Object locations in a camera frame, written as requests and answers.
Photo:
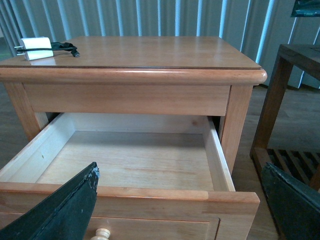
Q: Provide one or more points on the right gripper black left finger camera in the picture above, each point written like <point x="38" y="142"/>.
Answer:
<point x="63" y="215"/>

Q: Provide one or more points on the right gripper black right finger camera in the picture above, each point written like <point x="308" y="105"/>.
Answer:
<point x="295" y="205"/>

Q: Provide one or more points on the wooden drawer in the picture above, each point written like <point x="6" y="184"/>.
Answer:
<point x="162" y="177"/>

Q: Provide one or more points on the white charger adapter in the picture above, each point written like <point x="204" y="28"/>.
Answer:
<point x="34" y="48"/>

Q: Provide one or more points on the round wooden drawer knob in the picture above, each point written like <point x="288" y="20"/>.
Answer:
<point x="101" y="234"/>

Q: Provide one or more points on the light wooden nightstand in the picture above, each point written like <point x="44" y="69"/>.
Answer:
<point x="166" y="75"/>

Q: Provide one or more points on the dark poster on wall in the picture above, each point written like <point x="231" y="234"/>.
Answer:
<point x="306" y="8"/>

